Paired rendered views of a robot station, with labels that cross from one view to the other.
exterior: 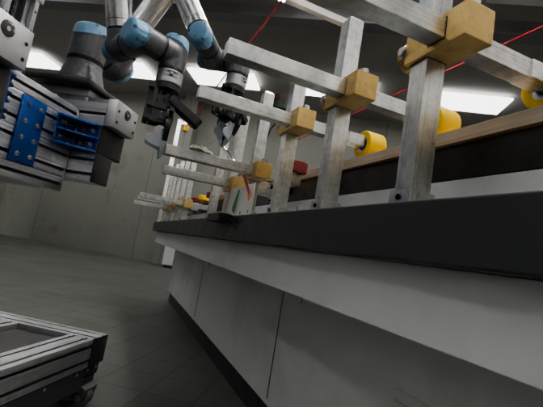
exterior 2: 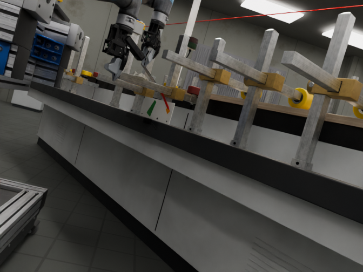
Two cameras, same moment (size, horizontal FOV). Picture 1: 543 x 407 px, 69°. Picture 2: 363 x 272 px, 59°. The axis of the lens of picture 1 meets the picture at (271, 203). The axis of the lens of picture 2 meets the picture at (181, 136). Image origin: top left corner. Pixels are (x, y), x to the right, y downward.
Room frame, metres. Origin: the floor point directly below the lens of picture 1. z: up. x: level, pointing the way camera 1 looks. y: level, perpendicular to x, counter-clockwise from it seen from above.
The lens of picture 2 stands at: (-0.21, 0.44, 0.75)
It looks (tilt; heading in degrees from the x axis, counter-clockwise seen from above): 3 degrees down; 342
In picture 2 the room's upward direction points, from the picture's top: 16 degrees clockwise
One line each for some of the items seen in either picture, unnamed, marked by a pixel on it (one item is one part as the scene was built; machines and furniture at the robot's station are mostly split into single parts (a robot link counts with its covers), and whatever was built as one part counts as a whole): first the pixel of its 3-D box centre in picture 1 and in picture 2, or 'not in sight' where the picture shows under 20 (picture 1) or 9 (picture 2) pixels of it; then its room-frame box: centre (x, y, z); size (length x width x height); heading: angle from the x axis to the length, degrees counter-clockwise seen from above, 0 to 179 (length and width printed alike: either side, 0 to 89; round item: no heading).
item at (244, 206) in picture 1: (239, 201); (155, 109); (1.28, 0.11, 0.75); 0.26 x 0.01 x 0.10; 21
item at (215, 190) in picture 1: (219, 169); (123, 69); (1.74, 0.26, 0.92); 0.05 x 0.04 x 0.45; 21
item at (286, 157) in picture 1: (286, 156); (204, 95); (1.03, -0.02, 0.86); 0.03 x 0.03 x 0.48; 21
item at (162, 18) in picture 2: (236, 83); (159, 19); (1.34, 0.19, 1.17); 0.08 x 0.08 x 0.05
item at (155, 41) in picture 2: (229, 103); (153, 34); (1.33, 0.20, 1.09); 0.09 x 0.08 x 0.12; 154
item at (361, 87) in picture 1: (347, 95); (262, 81); (0.77, -0.12, 0.94); 0.13 x 0.06 x 0.05; 21
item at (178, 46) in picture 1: (173, 55); (130, 3); (1.11, 0.36, 1.12); 0.09 x 0.08 x 0.11; 140
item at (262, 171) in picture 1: (257, 173); (172, 93); (1.24, 0.06, 0.84); 0.13 x 0.06 x 0.05; 21
